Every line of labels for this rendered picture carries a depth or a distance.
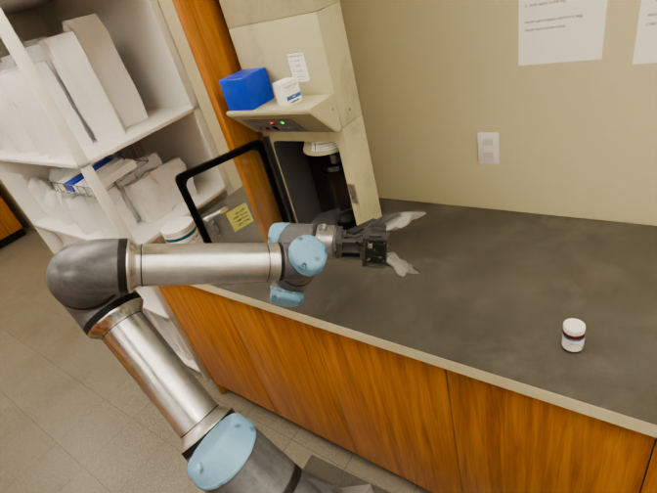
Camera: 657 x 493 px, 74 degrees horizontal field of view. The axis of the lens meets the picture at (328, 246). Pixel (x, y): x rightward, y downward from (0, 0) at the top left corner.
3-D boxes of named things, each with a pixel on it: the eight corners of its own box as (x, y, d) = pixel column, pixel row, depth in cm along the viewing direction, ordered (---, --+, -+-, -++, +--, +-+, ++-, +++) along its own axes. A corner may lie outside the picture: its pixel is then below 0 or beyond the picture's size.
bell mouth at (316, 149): (323, 133, 153) (319, 117, 150) (366, 133, 142) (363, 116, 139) (292, 155, 142) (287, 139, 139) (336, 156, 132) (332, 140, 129)
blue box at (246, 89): (251, 99, 135) (241, 68, 130) (275, 98, 129) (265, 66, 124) (229, 111, 129) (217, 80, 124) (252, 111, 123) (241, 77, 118)
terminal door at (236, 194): (295, 239, 162) (261, 137, 140) (222, 280, 151) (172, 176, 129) (294, 238, 163) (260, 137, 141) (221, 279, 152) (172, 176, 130)
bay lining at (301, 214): (336, 198, 176) (314, 112, 157) (393, 203, 161) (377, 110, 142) (300, 231, 161) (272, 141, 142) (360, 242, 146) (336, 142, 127)
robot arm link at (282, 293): (275, 291, 88) (282, 242, 92) (265, 304, 98) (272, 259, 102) (312, 298, 90) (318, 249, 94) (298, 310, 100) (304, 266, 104)
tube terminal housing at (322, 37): (334, 212, 182) (281, 9, 141) (405, 222, 163) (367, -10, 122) (299, 246, 167) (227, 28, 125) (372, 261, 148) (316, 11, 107)
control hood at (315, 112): (260, 129, 141) (250, 98, 136) (342, 128, 123) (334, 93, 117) (236, 144, 134) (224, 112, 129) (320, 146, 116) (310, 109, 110)
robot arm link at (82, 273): (32, 221, 69) (327, 222, 85) (50, 246, 78) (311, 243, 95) (24, 292, 65) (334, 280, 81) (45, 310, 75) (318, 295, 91)
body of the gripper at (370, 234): (387, 269, 97) (333, 266, 98) (387, 252, 104) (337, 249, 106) (390, 238, 93) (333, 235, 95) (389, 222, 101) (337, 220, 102)
